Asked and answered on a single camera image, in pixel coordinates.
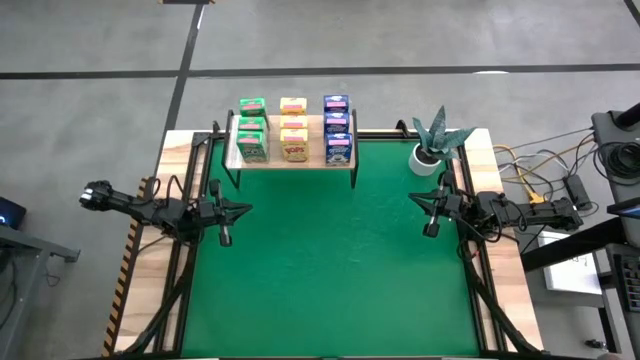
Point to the green Apple Jacks cereal box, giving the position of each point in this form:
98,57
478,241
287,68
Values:
252,106
252,123
253,147

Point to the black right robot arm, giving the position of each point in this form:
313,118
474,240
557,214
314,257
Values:
540,212

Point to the black power adapter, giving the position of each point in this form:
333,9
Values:
575,187

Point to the black frame bracket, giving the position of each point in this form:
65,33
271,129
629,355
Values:
401,126
216,129

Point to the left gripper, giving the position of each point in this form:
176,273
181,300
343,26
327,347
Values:
212,212

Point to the blue cereal box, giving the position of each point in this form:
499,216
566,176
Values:
335,102
336,121
338,149

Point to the white board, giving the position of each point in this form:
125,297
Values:
570,270

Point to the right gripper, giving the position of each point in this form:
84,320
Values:
457,207

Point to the black aluminium table frame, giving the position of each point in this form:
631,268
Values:
380,135

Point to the black stand beam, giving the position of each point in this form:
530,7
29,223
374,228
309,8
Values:
570,248

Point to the grey metal desk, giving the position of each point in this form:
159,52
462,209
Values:
30,245

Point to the snake plant in white pot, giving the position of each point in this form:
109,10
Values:
436,134

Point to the tablet with blue screen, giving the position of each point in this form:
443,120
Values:
625,209

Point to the keyboard with coloured keys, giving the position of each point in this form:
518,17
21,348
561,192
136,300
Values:
631,282

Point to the yellow black hazard tape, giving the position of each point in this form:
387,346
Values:
120,295

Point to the black device with blue light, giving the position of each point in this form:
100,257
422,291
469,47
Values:
10,212

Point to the yellow Corn Pops cereal box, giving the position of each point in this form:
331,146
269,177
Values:
293,105
293,121
294,146

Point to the wooden shelf with black frame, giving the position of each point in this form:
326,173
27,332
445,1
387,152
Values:
316,155

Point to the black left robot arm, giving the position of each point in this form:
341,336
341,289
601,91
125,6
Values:
150,210

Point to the small black object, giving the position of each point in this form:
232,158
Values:
595,344

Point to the grey equipment cart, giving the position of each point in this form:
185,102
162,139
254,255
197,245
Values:
607,127

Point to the green felt mat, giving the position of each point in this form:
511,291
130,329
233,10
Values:
340,310

